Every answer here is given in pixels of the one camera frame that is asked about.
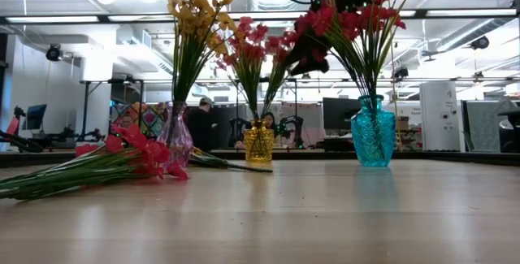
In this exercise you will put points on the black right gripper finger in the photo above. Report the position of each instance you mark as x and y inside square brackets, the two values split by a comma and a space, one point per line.
[313, 67]

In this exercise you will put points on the black background robot arm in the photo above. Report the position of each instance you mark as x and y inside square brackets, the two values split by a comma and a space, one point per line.
[296, 126]
[237, 128]

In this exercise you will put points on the turquoise glass vase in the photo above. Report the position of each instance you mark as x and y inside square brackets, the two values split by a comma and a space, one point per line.
[373, 134]

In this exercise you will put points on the yellow glass vase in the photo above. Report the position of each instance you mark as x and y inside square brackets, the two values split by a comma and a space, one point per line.
[259, 144]

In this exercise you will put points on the purple glass vase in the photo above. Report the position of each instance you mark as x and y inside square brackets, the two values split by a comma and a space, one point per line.
[175, 134]

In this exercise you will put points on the black computer monitor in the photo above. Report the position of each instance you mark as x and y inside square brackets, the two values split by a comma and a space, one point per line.
[35, 115]
[337, 113]

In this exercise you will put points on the person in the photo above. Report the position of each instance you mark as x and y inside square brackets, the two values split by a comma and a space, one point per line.
[270, 118]
[201, 128]

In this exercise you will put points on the black ceiling-hung device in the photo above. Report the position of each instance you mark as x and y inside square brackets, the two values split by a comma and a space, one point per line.
[54, 53]
[401, 73]
[480, 43]

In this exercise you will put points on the white pillar with panel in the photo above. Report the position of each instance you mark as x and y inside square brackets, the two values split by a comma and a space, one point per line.
[438, 109]

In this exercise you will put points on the long ceiling light strip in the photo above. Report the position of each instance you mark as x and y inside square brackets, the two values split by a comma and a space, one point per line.
[467, 12]
[134, 18]
[53, 19]

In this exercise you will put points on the grey patterned partition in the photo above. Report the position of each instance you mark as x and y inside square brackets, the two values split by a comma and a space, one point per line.
[483, 126]

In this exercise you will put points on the colourful patterned cloth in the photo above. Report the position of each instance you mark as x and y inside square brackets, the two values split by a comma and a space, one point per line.
[138, 118]

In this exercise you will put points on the black office chair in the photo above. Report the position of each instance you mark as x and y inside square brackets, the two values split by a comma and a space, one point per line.
[512, 134]

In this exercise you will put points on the black truss stand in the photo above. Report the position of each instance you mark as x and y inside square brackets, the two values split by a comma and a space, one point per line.
[85, 105]

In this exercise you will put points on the red and black device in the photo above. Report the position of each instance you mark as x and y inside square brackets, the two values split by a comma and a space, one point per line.
[14, 126]

